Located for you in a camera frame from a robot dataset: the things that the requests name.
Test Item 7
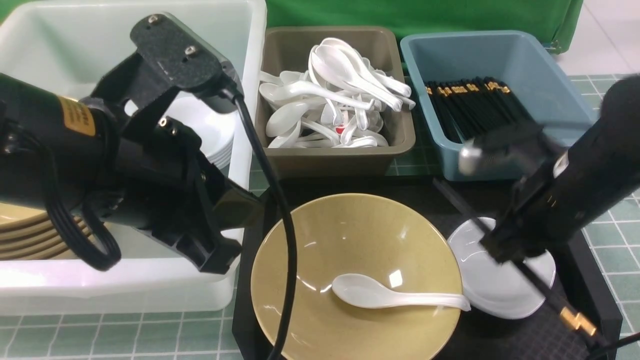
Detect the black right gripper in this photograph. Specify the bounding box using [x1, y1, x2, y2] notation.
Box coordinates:
[458, 124, 576, 264]

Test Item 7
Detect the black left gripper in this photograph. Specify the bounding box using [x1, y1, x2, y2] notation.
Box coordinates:
[82, 117, 266, 275]

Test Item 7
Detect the white sauce dish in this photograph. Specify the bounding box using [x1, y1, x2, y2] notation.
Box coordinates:
[447, 219, 546, 321]

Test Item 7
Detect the yellow noodle bowl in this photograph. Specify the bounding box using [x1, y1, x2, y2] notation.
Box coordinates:
[282, 193, 462, 360]

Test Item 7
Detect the white soup spoon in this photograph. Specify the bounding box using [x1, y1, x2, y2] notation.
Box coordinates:
[331, 273, 471, 312]

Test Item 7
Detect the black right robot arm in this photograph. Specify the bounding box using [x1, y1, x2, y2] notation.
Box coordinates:
[458, 74, 640, 264]

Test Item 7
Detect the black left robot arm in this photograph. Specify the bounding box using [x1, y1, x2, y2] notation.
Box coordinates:
[1, 74, 263, 274]

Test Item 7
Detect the bundle of black chopsticks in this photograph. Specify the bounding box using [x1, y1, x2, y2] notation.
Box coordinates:
[425, 76, 534, 144]

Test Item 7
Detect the stack of white dishes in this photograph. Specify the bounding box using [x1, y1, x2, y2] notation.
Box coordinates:
[145, 92, 239, 169]

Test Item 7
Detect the blue plastic chopstick bin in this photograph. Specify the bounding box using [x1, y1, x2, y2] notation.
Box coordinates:
[400, 30, 598, 182]

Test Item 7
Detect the green backdrop cloth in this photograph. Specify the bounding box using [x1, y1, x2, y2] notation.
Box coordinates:
[266, 0, 583, 54]

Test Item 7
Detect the stack of yellow bowls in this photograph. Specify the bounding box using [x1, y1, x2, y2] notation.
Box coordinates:
[0, 203, 77, 261]

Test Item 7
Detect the large white plastic tub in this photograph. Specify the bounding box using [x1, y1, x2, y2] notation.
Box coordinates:
[1, 0, 267, 316]

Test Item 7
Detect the black serving tray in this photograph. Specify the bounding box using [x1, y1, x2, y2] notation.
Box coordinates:
[231, 175, 623, 360]

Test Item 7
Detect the pile of white spoons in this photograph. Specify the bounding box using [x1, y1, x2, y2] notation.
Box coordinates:
[258, 37, 416, 149]

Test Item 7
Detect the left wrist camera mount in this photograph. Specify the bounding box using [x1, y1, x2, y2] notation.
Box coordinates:
[90, 12, 246, 131]

